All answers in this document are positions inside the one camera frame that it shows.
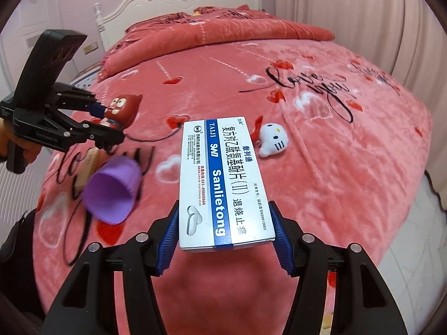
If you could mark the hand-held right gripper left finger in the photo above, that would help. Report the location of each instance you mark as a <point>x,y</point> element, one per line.
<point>169,237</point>

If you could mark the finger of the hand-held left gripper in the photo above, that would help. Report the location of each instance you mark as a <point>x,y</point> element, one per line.
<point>104,136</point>
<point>95,108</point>

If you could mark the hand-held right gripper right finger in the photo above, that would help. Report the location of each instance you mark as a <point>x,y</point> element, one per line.
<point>283,240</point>

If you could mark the brown bear figurine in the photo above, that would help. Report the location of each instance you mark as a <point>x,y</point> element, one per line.
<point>122,106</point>

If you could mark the white blue-striped medicine box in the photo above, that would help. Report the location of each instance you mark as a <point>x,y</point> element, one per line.
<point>223,181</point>

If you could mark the person's left forearm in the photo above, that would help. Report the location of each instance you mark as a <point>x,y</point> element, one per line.
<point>2,139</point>

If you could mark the person's left hand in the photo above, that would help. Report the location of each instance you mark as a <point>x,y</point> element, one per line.
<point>35,151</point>

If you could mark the white nightstand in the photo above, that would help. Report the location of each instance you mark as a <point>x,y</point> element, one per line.
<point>85,78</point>

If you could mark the white wardrobe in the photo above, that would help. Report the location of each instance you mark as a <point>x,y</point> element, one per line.
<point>21,42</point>

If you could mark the beige slim box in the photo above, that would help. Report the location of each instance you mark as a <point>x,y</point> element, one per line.
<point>87,167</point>

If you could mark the purple plastic cup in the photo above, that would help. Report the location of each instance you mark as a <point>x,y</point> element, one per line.
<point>111,188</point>

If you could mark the white cat plush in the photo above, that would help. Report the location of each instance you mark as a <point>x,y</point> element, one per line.
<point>273,138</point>

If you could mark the bed with pink heart blanket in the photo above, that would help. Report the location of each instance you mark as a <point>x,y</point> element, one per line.
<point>331,146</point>

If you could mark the white carved headboard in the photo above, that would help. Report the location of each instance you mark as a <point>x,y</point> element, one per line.
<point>157,3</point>

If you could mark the folded pink duvet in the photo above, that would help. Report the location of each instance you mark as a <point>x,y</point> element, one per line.
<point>216,38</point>

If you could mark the person's dark clothing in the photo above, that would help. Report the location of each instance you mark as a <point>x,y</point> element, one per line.
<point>21,279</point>

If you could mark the pink printed pillow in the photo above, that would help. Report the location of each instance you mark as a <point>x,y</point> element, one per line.
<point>216,11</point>

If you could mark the cream curtain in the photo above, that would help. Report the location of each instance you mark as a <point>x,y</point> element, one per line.
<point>349,14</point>

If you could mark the wall socket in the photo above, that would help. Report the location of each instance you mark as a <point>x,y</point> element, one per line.
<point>90,47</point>

